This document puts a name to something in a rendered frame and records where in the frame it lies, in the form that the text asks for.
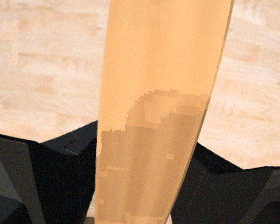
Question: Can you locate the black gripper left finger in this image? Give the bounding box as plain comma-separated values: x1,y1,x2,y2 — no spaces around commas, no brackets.
0,120,99,224

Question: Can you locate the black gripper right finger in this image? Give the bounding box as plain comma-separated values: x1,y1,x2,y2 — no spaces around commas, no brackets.
171,143,280,224

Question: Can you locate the wooden post with slot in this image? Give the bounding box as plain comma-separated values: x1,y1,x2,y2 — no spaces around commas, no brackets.
84,217,95,224

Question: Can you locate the light wooden board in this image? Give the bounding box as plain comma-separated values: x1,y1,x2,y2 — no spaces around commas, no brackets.
95,0,234,224

